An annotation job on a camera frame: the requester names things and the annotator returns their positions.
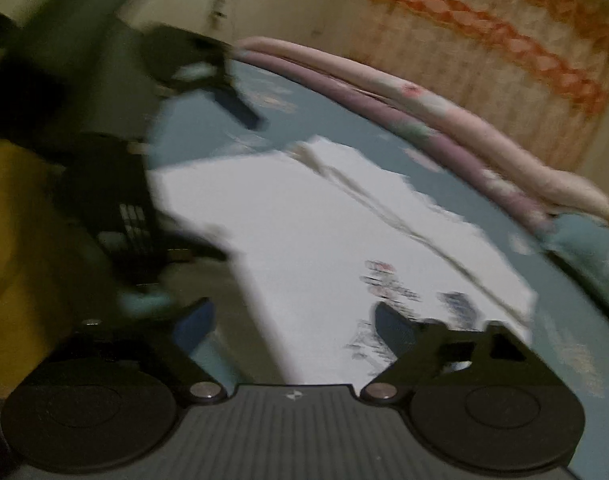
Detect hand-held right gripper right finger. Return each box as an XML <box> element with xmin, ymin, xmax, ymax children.
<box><xmin>359</xmin><ymin>302</ymin><xmax>555</xmax><ymax>403</ymax></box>

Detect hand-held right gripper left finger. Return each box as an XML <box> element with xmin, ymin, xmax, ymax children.
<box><xmin>39</xmin><ymin>297</ymin><xmax>228</xmax><ymax>405</ymax></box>

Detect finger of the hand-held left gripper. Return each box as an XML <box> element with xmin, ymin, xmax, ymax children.
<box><xmin>157</xmin><ymin>230</ymin><xmax>230</xmax><ymax>265</ymax></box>
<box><xmin>144</xmin><ymin>27</ymin><xmax>262</xmax><ymax>131</ymax></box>

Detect white long-sleeve printed shirt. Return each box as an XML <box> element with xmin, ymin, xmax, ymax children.
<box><xmin>149</xmin><ymin>135</ymin><xmax>538</xmax><ymax>391</ymax></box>

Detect purple floral quilt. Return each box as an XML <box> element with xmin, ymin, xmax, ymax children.
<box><xmin>234</xmin><ymin>50</ymin><xmax>555</xmax><ymax>231</ymax></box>

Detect teal pillow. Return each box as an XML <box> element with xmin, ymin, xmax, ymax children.
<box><xmin>545</xmin><ymin>210</ymin><xmax>609</xmax><ymax>318</ymax></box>

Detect pink floral quilt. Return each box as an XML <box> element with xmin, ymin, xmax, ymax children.
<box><xmin>239</xmin><ymin>35</ymin><xmax>609</xmax><ymax>218</ymax></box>

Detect patterned window curtain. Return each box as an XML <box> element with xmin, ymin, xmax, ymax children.
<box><xmin>335</xmin><ymin>0</ymin><xmax>609</xmax><ymax>186</ymax></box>

